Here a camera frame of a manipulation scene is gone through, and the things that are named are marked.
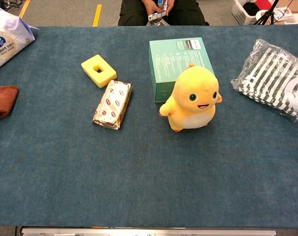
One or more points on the yellow plush toy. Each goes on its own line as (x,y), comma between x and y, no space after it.
(191,105)

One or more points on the white snake puzzle toy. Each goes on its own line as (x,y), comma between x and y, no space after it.
(158,14)

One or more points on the gold foil wrapped package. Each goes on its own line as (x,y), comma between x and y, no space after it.
(113,105)

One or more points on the blue table mat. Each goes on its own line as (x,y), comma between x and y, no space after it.
(139,172)

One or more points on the teal cardboard box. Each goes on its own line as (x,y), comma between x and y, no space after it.
(173,64)

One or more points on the yellow sponge with hole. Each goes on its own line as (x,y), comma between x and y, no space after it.
(107,73)

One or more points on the person in dark clothes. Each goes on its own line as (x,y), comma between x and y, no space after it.
(134,12)

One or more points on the striped cloth in plastic bag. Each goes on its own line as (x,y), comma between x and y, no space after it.
(274,76)

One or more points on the white laundry basket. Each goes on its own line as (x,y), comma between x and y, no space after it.
(242,13)

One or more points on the brown folded cloth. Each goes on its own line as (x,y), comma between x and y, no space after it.
(2,100)

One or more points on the black tripod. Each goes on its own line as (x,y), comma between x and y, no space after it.
(267,13)

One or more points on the white tissue pack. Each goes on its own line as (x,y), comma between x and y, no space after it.
(6,41)

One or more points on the white printed carton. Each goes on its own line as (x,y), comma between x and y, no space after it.
(283,13)

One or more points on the aluminium frame rail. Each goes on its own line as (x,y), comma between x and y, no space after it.
(148,232)

